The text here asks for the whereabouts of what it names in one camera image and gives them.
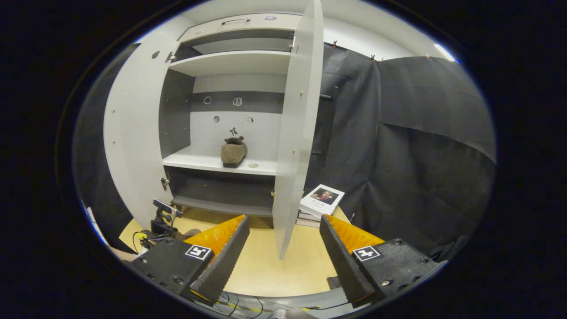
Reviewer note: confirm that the black backdrop cloth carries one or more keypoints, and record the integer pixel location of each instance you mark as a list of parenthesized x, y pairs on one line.
[(421, 155)]

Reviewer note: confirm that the white shoe cabinet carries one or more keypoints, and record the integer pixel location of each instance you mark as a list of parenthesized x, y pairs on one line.
[(230, 64)]

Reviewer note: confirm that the white book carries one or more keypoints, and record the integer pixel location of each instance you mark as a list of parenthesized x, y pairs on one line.
[(322, 199)]

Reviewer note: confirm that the white cabinet drawer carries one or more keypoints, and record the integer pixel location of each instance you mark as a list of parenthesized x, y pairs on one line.
[(248, 26)]

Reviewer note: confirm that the white flat object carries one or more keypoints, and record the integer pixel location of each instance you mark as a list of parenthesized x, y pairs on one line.
[(95, 223)]

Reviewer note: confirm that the stack of books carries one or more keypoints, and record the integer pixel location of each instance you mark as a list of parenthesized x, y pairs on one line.
[(310, 218)]

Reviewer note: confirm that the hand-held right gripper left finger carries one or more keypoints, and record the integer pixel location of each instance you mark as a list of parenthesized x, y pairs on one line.
[(223, 261)]

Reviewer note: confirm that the white cabinet door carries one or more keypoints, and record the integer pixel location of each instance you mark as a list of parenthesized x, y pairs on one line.
[(297, 155), (133, 133)]

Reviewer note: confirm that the brown fuzzy shoe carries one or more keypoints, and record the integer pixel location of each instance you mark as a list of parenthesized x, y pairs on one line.
[(233, 153), (190, 233)]

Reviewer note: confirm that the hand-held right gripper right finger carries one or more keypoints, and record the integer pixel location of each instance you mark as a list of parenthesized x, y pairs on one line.
[(343, 261)]

